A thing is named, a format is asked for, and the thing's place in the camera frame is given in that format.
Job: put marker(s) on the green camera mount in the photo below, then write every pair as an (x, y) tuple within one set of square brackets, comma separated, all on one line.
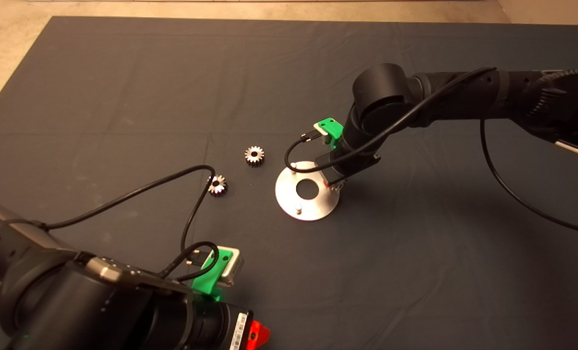
[(213, 277), (332, 127)]

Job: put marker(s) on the green right camera mount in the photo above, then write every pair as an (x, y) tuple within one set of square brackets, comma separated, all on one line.
[(332, 127)]

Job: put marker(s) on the green left camera mount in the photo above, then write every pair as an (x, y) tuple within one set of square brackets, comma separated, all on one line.
[(213, 277)]

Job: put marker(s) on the steel planetary gear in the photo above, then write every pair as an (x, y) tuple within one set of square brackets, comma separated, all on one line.
[(254, 155), (338, 184), (217, 185)]

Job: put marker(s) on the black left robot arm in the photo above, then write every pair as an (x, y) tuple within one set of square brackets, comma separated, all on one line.
[(75, 301)]

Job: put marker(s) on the dark grey table cloth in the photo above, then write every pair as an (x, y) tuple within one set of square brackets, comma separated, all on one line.
[(124, 73)]

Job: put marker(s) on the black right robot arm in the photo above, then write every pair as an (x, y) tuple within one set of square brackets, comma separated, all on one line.
[(381, 87)]

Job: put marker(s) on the round metal carrier plate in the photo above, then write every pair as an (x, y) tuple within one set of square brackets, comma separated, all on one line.
[(313, 209)]

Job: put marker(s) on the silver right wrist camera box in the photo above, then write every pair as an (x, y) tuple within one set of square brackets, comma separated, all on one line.
[(323, 133)]

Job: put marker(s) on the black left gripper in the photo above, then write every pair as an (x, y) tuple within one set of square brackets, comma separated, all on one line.
[(216, 328)]

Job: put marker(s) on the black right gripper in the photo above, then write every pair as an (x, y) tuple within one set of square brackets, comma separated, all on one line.
[(352, 159)]

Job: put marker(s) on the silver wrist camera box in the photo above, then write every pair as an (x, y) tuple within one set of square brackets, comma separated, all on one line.
[(238, 271), (323, 133)]

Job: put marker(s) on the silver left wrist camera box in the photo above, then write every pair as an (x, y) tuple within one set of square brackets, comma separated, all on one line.
[(238, 271)]

